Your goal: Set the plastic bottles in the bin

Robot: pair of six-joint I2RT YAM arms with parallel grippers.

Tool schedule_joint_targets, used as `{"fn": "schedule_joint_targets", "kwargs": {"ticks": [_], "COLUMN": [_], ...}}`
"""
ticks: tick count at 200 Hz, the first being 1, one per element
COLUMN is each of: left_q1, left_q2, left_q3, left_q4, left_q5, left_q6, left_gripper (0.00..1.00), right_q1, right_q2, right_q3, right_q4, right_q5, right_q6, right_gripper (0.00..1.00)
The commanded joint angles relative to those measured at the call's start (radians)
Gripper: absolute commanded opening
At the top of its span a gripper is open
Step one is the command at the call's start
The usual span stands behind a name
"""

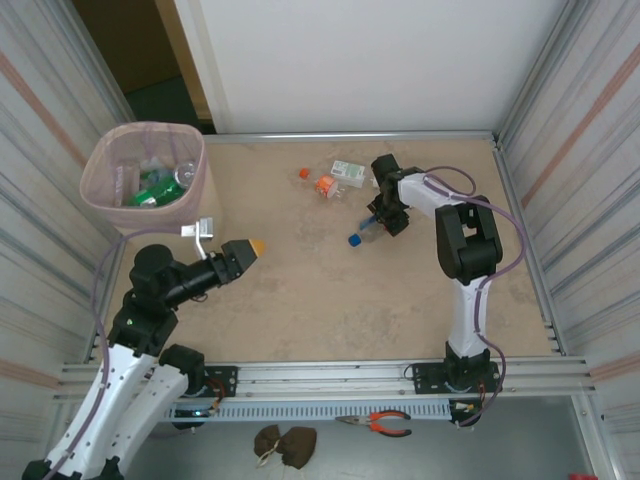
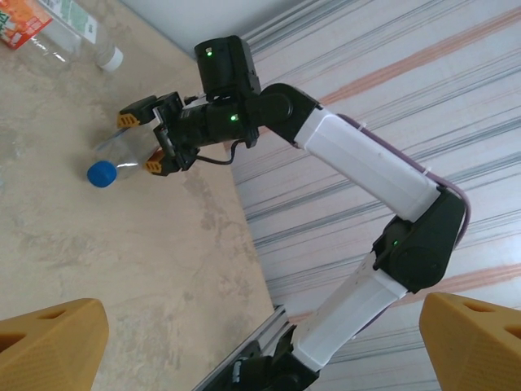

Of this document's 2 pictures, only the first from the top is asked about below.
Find square bottle green white label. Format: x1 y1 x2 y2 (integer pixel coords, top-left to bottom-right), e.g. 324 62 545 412
329 159 376 190

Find beige bin pink bag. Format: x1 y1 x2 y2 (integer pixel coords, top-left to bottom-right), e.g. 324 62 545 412
79 121 225 242

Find clear bottle orange label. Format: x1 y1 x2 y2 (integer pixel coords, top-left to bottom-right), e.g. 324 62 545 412
298 168 346 204

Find clear bottle blue label white cap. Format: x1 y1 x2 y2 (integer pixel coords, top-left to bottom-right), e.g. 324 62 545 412
173 161 197 188

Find square clear bottle white label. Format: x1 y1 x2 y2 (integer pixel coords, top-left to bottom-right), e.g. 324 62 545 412
113 158 142 206

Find controller board green light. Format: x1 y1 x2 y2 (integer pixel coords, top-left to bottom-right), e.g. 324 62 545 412
172 405 219 420

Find brown cloth pouch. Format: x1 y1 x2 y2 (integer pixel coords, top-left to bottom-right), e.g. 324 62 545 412
253 424 318 471

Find brown wooden door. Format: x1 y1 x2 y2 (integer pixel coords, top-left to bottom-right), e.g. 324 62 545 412
72 0 215 134

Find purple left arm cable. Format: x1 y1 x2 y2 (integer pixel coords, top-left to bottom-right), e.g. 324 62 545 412
44 227 186 474

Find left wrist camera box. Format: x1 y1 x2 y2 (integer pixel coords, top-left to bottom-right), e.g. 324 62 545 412
179 216 215 261

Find aluminium back frame bar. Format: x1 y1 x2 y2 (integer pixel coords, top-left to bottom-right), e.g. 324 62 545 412
204 130 499 145

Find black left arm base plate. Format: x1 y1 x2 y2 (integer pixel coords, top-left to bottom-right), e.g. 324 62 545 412
148 365 239 399

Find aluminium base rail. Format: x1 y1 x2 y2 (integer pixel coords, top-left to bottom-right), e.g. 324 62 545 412
59 355 599 401

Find white slotted cable duct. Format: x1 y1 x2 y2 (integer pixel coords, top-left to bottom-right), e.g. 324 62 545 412
164 399 454 424

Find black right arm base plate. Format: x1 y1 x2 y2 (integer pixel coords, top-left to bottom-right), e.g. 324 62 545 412
410 360 503 396

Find orange handled pliers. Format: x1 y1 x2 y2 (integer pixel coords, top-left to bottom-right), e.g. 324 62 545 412
334 409 414 438

